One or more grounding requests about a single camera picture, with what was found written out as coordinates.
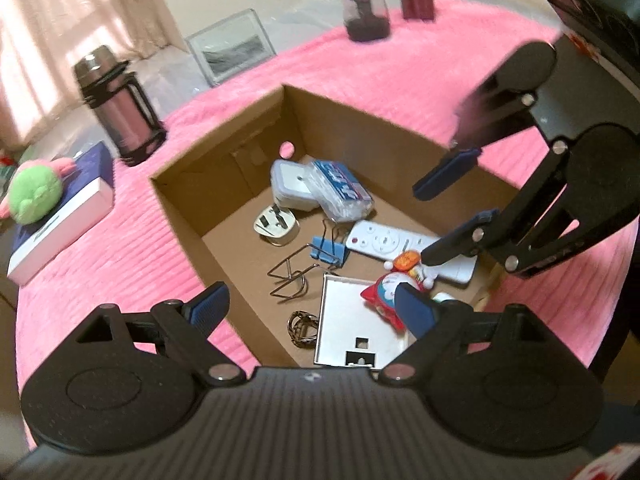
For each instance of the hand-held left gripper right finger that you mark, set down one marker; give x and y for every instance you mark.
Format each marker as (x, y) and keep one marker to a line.
(414, 310)

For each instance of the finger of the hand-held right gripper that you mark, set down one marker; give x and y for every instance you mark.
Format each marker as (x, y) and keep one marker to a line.
(450, 245)
(445, 175)

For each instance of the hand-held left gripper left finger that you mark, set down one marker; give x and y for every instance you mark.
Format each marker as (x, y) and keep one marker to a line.
(207, 306)

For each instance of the red and white toy figure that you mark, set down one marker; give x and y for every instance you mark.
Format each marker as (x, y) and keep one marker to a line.
(385, 295)

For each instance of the white remote control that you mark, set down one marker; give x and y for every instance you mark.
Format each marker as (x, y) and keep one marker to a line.
(380, 237)

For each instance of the brown hair claw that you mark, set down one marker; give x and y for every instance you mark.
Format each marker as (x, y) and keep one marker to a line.
(292, 322)

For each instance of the blue binder clip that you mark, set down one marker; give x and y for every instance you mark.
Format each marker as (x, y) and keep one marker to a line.
(330, 252)

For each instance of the cream plug adapter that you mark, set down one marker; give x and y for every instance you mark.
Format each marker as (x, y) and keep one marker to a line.
(275, 225)

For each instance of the clear plastic packet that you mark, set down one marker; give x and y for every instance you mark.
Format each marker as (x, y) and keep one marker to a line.
(340, 195)

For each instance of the brown cardboard box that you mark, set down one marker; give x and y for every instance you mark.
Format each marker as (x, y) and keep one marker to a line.
(350, 125)

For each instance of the white square container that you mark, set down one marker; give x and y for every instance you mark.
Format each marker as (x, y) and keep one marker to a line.
(292, 185)

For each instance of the pink ribbed blanket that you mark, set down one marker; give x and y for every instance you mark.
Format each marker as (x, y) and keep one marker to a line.
(425, 60)

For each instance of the blue and white box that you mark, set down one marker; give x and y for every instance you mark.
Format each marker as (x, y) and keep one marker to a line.
(55, 232)

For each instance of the dark glass jar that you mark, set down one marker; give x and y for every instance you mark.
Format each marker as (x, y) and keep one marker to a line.
(365, 12)

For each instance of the green and pink plush toy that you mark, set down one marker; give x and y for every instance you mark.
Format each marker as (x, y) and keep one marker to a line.
(35, 195)

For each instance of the pink curtain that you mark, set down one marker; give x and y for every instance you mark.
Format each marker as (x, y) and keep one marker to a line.
(75, 5)

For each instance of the silver picture frame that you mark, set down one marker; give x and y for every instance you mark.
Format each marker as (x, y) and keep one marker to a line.
(232, 50)

